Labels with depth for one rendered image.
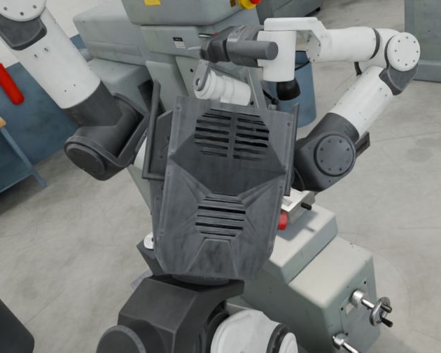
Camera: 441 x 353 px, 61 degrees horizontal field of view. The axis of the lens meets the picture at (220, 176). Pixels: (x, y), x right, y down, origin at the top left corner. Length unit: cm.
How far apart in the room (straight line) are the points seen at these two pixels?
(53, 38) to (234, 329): 60
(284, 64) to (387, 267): 188
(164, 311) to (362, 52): 65
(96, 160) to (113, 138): 5
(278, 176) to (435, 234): 213
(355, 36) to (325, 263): 97
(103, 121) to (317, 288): 107
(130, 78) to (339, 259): 109
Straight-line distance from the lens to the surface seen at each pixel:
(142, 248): 135
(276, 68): 79
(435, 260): 255
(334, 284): 153
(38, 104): 542
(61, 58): 69
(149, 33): 133
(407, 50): 91
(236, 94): 82
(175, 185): 60
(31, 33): 67
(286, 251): 150
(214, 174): 60
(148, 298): 71
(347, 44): 86
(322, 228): 157
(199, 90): 80
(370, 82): 88
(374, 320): 155
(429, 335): 228
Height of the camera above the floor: 197
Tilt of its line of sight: 34 degrees down
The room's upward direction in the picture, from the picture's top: 21 degrees counter-clockwise
